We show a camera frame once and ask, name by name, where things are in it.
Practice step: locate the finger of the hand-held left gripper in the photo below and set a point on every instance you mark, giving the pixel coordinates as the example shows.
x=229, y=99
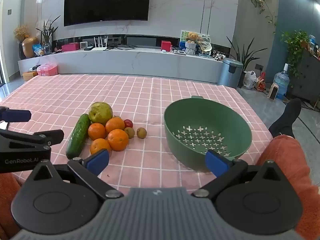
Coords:
x=53, y=136
x=17, y=116

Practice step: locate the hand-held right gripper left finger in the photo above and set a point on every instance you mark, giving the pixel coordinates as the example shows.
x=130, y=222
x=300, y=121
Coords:
x=97, y=161

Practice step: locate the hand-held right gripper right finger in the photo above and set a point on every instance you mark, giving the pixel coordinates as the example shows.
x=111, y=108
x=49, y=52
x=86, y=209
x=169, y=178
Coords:
x=216, y=162

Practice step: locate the orange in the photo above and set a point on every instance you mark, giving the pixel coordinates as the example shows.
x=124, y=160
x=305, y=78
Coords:
x=118, y=140
x=115, y=125
x=97, y=131
x=100, y=145

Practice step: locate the green cucumber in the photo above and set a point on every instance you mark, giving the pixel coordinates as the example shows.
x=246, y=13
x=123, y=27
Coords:
x=78, y=135

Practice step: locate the brown kiwi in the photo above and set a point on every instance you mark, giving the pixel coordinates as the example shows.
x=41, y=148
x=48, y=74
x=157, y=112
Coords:
x=141, y=132
x=130, y=132

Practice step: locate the green pear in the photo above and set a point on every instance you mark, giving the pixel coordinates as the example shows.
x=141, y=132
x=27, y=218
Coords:
x=100, y=112

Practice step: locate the green colander bowl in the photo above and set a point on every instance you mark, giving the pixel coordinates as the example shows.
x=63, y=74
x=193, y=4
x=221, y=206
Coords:
x=180, y=120

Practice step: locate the person's left leg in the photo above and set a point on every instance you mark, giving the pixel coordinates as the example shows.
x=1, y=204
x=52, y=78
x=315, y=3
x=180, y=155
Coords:
x=7, y=200

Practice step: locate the person's leg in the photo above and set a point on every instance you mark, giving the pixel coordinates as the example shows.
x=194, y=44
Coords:
x=7, y=200
x=295, y=170

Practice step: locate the wooden box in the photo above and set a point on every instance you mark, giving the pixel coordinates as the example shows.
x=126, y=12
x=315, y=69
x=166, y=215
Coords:
x=30, y=76

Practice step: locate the small red tomato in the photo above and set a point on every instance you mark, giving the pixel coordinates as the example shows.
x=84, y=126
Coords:
x=128, y=123

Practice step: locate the pink storage box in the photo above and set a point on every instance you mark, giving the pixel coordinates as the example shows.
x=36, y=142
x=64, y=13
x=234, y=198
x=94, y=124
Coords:
x=47, y=69

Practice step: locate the blue snack packet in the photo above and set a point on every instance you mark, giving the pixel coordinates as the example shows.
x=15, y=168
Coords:
x=38, y=50

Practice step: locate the bronze vase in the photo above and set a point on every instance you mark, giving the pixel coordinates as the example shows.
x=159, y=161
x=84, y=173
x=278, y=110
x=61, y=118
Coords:
x=28, y=47

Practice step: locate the green plant in glass vase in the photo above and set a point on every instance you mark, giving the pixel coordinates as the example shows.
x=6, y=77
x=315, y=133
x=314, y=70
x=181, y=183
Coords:
x=47, y=46

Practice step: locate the person's right leg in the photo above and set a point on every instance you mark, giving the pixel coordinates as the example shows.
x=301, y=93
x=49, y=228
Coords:
x=295, y=170

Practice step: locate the person's black sock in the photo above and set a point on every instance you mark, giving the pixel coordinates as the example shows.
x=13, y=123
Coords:
x=287, y=120

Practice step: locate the dried flowers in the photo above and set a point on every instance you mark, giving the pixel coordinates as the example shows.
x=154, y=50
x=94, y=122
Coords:
x=21, y=32

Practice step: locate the pink checkered tablecloth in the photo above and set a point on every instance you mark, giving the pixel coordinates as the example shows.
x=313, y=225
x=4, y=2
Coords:
x=150, y=92

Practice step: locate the magenta box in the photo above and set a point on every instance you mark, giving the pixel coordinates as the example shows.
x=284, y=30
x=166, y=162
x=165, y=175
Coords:
x=70, y=47

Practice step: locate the potted long-leaf plant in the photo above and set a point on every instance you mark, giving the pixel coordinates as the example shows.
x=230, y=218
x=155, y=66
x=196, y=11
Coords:
x=242, y=78

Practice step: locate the grey-blue pedal trash can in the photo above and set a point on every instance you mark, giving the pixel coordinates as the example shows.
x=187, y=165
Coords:
x=228, y=75

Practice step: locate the white plastic bag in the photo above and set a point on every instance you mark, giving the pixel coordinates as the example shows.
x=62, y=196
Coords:
x=249, y=80

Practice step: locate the red gift bag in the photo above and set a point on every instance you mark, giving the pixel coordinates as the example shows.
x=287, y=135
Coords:
x=260, y=83

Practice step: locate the small white heater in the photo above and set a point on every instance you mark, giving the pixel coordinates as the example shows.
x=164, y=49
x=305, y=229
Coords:
x=272, y=91

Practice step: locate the small white clock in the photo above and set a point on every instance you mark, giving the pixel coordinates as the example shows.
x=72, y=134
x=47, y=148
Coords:
x=83, y=46

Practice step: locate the white router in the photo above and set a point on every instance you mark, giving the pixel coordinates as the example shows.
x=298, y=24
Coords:
x=98, y=48

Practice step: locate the blue water jug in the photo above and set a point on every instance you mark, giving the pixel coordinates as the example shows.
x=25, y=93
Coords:
x=281, y=82

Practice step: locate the white marble tv console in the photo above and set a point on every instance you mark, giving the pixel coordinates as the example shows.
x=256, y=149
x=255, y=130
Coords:
x=137, y=62

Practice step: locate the black and white ornament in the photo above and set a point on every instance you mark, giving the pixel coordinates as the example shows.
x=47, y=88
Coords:
x=218, y=55

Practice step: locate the white hat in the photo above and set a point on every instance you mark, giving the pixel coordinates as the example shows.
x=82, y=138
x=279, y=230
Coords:
x=205, y=47

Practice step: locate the small white scale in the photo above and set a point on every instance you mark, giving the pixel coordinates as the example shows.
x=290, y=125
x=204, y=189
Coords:
x=180, y=52

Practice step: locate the dark grey cabinet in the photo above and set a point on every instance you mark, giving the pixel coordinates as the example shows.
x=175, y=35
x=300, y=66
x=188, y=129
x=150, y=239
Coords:
x=307, y=80

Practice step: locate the printed display card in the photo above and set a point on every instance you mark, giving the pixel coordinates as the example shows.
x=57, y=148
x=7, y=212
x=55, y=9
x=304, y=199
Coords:
x=203, y=37

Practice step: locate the brown teddy bear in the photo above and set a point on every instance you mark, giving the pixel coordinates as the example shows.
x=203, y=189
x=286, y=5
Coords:
x=192, y=38

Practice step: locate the red box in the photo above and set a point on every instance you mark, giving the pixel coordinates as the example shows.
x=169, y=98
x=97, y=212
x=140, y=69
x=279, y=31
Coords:
x=166, y=46

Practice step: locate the dark soundbar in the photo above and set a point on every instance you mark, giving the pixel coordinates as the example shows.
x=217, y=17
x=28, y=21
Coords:
x=141, y=40

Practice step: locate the leafy pothos plant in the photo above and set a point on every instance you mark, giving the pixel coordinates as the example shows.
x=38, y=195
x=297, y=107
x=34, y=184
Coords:
x=296, y=42

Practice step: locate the hanging vine plant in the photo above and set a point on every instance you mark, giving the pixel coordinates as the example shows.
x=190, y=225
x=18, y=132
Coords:
x=258, y=1

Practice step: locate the black wall television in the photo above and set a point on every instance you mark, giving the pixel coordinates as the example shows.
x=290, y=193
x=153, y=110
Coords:
x=107, y=0

